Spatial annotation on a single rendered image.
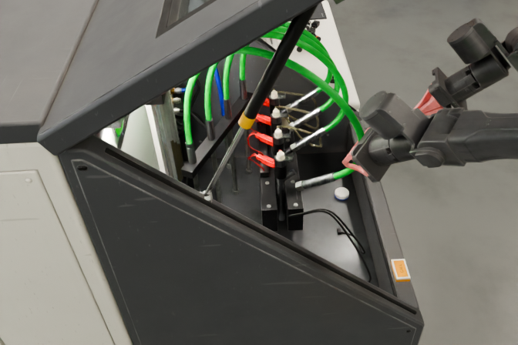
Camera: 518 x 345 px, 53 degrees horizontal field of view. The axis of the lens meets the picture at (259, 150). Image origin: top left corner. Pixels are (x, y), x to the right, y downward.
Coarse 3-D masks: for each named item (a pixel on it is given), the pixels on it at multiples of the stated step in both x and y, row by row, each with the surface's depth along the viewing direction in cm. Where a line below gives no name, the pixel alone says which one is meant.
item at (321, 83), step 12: (252, 48) 91; (288, 60) 90; (300, 72) 90; (312, 72) 90; (192, 84) 101; (324, 84) 90; (336, 96) 91; (348, 108) 92; (360, 132) 94; (192, 144) 113; (348, 168) 101
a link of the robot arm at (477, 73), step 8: (496, 48) 97; (488, 56) 98; (496, 56) 97; (472, 64) 101; (480, 64) 99; (488, 64) 98; (496, 64) 97; (504, 64) 98; (472, 72) 100; (480, 72) 99; (488, 72) 98; (496, 72) 97; (504, 72) 97; (480, 80) 99; (488, 80) 99; (496, 80) 99
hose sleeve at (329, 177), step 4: (332, 172) 104; (320, 176) 105; (324, 176) 105; (328, 176) 104; (332, 176) 103; (304, 180) 108; (308, 180) 107; (312, 180) 106; (316, 180) 106; (320, 180) 105; (324, 180) 105; (328, 180) 104; (332, 180) 104; (304, 184) 108; (308, 184) 107; (312, 184) 106; (316, 184) 106; (320, 184) 106; (304, 188) 108
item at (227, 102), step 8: (280, 32) 114; (304, 40) 115; (312, 40) 116; (320, 48) 117; (232, 56) 117; (328, 56) 118; (224, 72) 120; (224, 80) 121; (336, 80) 122; (224, 88) 123; (336, 88) 124; (224, 96) 124; (224, 104) 126; (328, 104) 127; (224, 112) 128; (312, 112) 129; (320, 112) 128; (296, 120) 131; (304, 120) 130; (288, 128) 131
